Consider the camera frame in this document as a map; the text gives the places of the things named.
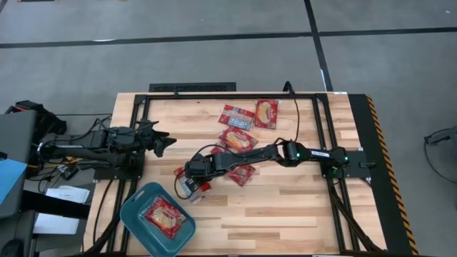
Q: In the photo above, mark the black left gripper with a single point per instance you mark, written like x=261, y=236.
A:
x=146, y=137

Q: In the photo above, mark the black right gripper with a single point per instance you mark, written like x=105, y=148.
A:
x=200, y=167

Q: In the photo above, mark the red popcorn bag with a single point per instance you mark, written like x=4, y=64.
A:
x=266, y=113
x=165, y=217
x=238, y=139
x=216, y=150
x=236, y=118
x=200, y=192
x=243, y=175

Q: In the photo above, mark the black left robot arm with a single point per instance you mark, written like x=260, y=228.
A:
x=89, y=141

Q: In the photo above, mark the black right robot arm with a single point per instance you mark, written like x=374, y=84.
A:
x=250, y=155

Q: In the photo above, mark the black floor vent grille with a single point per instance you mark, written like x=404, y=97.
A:
x=193, y=87

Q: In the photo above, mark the teal plastic basket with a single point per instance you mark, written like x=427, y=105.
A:
x=132, y=214

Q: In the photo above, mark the white paper sheet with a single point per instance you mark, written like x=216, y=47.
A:
x=55, y=224
x=68, y=194

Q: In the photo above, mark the black plastic crate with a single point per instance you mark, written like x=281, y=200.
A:
x=46, y=118

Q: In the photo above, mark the black desk bar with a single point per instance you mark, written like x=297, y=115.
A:
x=53, y=207

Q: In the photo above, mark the grey laptop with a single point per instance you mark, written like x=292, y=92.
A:
x=16, y=150

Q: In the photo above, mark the blue folder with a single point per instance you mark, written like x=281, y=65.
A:
x=9, y=176

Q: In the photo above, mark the black panel with hazard stripes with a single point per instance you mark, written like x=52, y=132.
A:
x=364, y=135

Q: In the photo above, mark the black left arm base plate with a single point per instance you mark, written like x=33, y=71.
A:
x=103, y=173

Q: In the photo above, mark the black aluminium table frame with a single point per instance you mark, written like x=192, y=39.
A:
x=232, y=96

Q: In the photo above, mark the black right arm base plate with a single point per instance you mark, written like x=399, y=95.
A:
x=360, y=160

